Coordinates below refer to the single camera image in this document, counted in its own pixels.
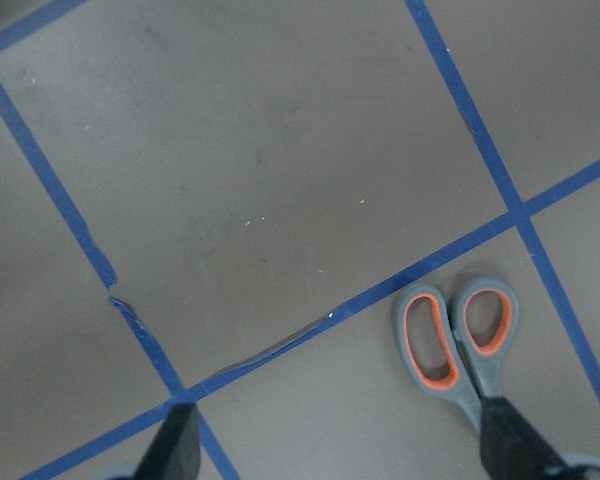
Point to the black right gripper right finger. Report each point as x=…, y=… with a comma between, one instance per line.
x=511, y=448

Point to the grey orange scissors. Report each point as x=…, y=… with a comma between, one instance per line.
x=474, y=370

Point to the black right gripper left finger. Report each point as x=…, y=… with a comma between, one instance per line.
x=175, y=450

